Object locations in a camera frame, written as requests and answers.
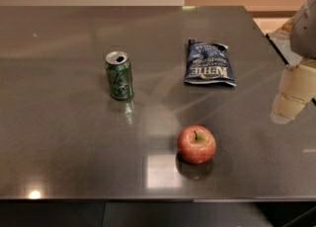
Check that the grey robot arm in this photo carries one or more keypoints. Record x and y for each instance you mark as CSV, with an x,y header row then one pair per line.
x,y
302,35

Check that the blue chip bag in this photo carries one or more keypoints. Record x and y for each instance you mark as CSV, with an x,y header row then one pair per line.
x,y
208,63

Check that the red apple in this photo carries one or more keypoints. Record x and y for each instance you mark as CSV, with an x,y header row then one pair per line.
x,y
196,144

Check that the green soda can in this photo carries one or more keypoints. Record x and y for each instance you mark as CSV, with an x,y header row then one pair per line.
x,y
118,69

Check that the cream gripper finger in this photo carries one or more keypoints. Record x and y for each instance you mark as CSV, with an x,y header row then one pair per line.
x,y
297,87

